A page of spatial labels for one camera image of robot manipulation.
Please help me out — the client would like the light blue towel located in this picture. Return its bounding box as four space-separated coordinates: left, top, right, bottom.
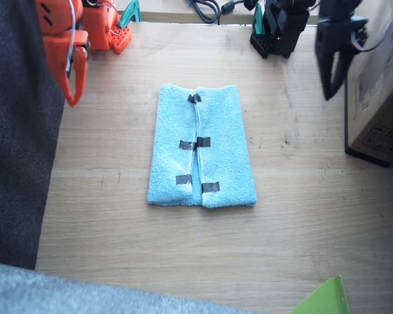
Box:
146 83 258 209

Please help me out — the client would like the brown cardboard box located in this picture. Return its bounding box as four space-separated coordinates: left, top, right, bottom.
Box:
344 0 393 168

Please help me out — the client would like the teal table clamp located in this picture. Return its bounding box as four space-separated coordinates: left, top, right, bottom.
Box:
252 3 266 36
117 0 141 29

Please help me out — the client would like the orange gripper servo cable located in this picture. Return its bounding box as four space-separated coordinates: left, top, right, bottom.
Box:
66 0 78 72

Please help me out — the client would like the black arm servo cable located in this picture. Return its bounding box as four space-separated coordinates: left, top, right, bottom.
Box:
350 29 393 52

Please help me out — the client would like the black cable with ferrite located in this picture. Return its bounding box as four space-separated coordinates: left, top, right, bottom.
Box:
220 0 247 16

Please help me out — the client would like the black looped power cable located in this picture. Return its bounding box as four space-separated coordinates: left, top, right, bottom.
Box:
192 0 222 25

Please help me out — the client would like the lime green plastic bracket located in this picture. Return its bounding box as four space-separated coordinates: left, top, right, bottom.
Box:
287 275 351 314

